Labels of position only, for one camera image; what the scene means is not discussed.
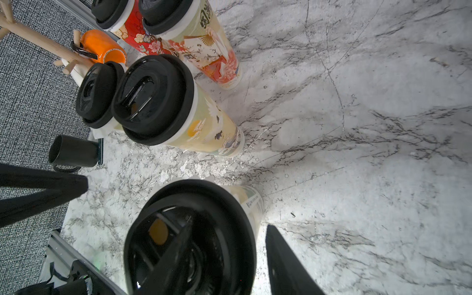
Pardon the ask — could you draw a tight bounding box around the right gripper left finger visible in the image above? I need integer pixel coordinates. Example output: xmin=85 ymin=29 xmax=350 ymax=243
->
xmin=134 ymin=217 xmax=194 ymax=295

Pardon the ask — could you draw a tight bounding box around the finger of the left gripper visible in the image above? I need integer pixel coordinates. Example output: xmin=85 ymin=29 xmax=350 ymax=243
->
xmin=1 ymin=163 xmax=89 ymax=227

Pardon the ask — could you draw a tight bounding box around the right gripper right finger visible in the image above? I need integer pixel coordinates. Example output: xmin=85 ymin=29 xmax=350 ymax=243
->
xmin=265 ymin=224 xmax=325 ymax=295

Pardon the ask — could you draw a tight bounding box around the black cup lid back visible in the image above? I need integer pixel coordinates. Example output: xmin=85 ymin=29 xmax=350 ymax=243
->
xmin=124 ymin=179 xmax=257 ymax=295

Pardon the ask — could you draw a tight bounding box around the red paper milk tea cup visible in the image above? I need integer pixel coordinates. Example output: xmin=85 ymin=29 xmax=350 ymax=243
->
xmin=109 ymin=1 xmax=172 ymax=55

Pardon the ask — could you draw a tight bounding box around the red white paper cup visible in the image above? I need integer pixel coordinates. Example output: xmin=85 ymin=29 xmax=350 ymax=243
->
xmin=154 ymin=0 xmax=243 ymax=90

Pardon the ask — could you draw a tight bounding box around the cream paper cup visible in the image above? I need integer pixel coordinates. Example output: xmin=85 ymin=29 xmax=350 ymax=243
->
xmin=163 ymin=83 xmax=245 ymax=157
xmin=90 ymin=118 xmax=124 ymax=140
xmin=223 ymin=186 xmax=265 ymax=240

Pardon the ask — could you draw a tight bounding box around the black mug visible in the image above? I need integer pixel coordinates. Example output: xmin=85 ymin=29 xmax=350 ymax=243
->
xmin=48 ymin=135 xmax=98 ymax=173

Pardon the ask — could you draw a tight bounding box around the white mug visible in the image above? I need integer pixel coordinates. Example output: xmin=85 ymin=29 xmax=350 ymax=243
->
xmin=56 ymin=59 xmax=88 ymax=87

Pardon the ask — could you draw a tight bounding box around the orange mug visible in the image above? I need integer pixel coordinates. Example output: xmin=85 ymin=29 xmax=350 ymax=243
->
xmin=71 ymin=29 xmax=127 ymax=65

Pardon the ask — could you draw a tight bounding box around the wooden mug tree stand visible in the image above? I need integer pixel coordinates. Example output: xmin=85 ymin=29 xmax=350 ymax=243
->
xmin=1 ymin=1 xmax=94 ymax=75

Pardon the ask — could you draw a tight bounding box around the silver fork green handle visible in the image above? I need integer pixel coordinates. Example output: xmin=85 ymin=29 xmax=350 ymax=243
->
xmin=97 ymin=138 xmax=104 ymax=165

